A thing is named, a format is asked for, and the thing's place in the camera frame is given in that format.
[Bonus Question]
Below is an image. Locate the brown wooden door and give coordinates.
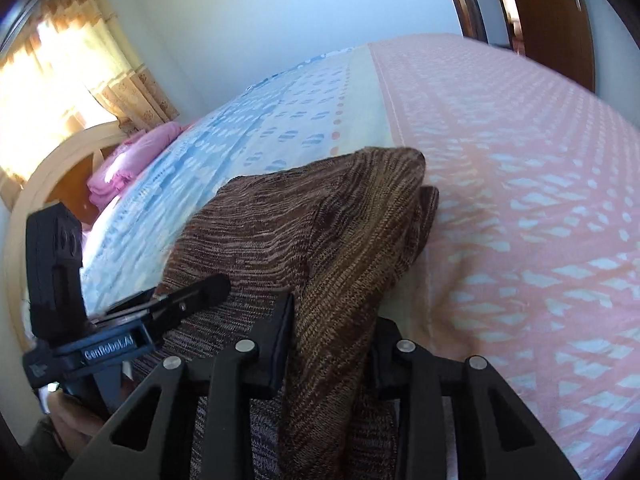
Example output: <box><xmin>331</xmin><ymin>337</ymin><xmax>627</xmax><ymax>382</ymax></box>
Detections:
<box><xmin>500</xmin><ymin>0</ymin><xmax>597</xmax><ymax>93</ymax></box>

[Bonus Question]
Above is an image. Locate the dark door frame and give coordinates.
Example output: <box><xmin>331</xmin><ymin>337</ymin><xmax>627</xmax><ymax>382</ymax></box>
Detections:
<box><xmin>437</xmin><ymin>0</ymin><xmax>488</xmax><ymax>43</ymax></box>

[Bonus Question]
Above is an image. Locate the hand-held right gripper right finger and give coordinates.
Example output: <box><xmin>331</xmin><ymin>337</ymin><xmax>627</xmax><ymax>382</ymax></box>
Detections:
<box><xmin>370</xmin><ymin>317</ymin><xmax>583</xmax><ymax>480</ymax></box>

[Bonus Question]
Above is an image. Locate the cream and brown headboard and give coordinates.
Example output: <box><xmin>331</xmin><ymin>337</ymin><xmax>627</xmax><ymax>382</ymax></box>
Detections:
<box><xmin>7</xmin><ymin>121</ymin><xmax>126</xmax><ymax>351</ymax></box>

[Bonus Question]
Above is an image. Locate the bed with patterned sheet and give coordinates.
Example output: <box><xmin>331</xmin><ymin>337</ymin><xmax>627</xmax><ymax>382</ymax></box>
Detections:
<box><xmin>80</xmin><ymin>34</ymin><xmax>640</xmax><ymax>480</ymax></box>

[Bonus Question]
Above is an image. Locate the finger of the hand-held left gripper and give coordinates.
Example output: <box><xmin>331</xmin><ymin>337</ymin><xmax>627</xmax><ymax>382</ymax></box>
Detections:
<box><xmin>147</xmin><ymin>273</ymin><xmax>232</xmax><ymax>333</ymax></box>

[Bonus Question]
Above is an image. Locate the person's left hand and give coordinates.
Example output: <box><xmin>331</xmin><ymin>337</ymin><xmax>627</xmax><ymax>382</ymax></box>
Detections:
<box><xmin>47</xmin><ymin>391</ymin><xmax>110</xmax><ymax>461</ymax></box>

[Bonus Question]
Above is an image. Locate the yellow patterned curtain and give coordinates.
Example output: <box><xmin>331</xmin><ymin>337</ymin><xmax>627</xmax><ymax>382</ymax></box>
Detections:
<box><xmin>0</xmin><ymin>0</ymin><xmax>181</xmax><ymax>201</ymax></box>

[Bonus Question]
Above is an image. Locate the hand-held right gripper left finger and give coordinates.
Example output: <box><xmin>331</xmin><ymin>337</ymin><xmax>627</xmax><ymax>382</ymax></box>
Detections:
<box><xmin>65</xmin><ymin>291</ymin><xmax>296</xmax><ymax>480</ymax></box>

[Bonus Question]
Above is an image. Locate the folded pink blanket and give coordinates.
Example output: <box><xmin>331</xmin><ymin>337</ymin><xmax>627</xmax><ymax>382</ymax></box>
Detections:
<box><xmin>87</xmin><ymin>121</ymin><xmax>183</xmax><ymax>208</ymax></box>

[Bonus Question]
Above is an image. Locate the person's left forearm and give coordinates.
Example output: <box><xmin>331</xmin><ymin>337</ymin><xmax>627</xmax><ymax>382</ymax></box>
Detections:
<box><xmin>22</xmin><ymin>405</ymin><xmax>68</xmax><ymax>480</ymax></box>

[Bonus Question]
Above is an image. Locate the brown knitted sweater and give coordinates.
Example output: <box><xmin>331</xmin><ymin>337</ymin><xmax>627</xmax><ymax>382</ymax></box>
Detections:
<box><xmin>150</xmin><ymin>146</ymin><xmax>440</xmax><ymax>480</ymax></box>

